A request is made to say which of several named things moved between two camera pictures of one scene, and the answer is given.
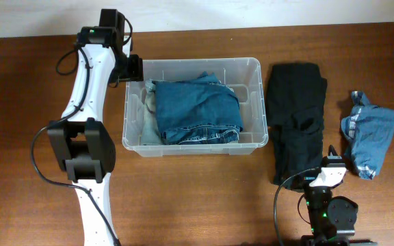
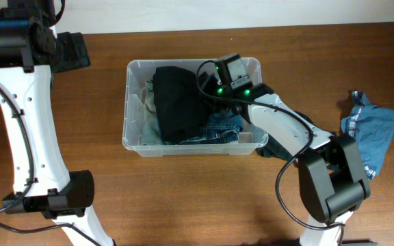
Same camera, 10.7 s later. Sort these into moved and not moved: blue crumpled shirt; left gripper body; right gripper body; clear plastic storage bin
Moved: left gripper body; right gripper body
Not moved: blue crumpled shirt; clear plastic storage bin
